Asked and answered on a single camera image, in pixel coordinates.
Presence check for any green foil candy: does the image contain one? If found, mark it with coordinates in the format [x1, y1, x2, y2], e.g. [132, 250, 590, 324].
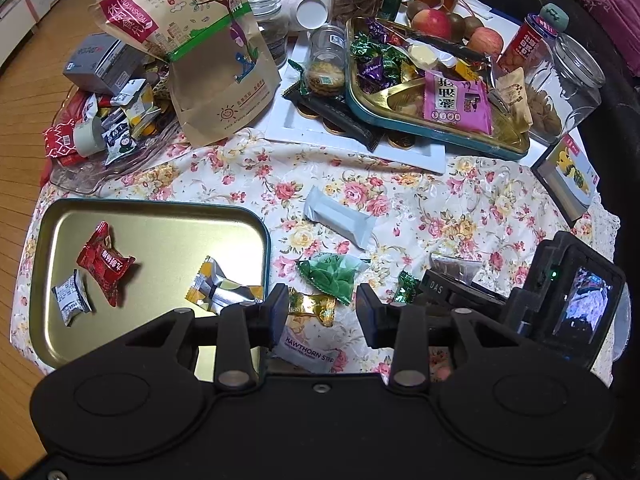
[393, 271, 421, 304]

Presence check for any white tray with chocolates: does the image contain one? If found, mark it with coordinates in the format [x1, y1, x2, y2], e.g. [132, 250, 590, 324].
[264, 32, 446, 174]

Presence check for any pink snack packet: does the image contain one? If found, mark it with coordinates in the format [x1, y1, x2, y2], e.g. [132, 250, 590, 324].
[423, 72, 491, 136]

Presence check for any white small snack packet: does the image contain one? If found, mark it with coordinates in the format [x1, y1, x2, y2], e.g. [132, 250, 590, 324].
[51, 269, 92, 326]

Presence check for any white hawthorn stick packet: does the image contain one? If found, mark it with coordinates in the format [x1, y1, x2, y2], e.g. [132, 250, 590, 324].
[273, 326, 338, 374]

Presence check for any brown date snack packet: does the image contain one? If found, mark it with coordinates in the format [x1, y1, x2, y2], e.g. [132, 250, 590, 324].
[430, 252, 483, 285]

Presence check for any red candy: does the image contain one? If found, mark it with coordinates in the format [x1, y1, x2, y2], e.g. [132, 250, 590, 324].
[76, 221, 136, 308]

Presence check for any white round lid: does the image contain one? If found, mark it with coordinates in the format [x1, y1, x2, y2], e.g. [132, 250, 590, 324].
[294, 0, 328, 30]

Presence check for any grey cardboard box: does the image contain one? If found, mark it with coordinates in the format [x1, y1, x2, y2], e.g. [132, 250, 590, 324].
[63, 32, 145, 96]

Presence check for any yellow silver snack packet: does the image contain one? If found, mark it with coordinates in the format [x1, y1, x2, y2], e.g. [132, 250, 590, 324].
[184, 256, 264, 315]

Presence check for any gold candy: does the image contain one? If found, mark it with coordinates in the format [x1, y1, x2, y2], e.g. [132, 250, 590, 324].
[288, 288, 337, 327]

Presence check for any red apple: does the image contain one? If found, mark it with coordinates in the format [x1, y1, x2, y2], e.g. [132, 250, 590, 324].
[466, 27, 503, 60]
[411, 9, 451, 40]

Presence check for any floral tablecloth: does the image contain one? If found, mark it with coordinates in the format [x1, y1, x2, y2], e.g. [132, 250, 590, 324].
[8, 127, 622, 386]

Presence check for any tape roll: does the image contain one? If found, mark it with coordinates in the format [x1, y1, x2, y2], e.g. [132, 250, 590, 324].
[73, 117, 105, 157]

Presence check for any glass plate with snacks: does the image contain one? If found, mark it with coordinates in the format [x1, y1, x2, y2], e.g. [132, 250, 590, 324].
[40, 79, 180, 195]

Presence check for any card box with yellow picture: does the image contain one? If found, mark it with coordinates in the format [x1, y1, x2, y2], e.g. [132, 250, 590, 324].
[532, 133, 600, 228]

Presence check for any gold teal snack tin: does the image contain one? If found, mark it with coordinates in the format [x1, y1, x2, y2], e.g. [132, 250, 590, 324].
[346, 18, 530, 160]

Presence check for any glass jar with walnuts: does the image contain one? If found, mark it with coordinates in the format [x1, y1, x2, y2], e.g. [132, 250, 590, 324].
[498, 13, 605, 145]

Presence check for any gold teal tin lid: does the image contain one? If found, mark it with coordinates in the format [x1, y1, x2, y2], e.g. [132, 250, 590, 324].
[28, 198, 270, 370]

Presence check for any small glass cookie jar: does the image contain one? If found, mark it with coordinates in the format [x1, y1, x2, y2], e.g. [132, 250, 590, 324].
[304, 24, 346, 98]

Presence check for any green triangular snack packet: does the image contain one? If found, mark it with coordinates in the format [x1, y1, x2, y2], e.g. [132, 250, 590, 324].
[296, 252, 370, 306]

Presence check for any brown paper snack bag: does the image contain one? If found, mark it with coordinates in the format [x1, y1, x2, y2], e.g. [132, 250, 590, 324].
[91, 0, 280, 146]

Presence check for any grey silver snack bar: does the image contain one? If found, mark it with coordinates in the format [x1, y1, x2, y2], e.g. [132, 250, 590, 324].
[304, 186, 376, 250]

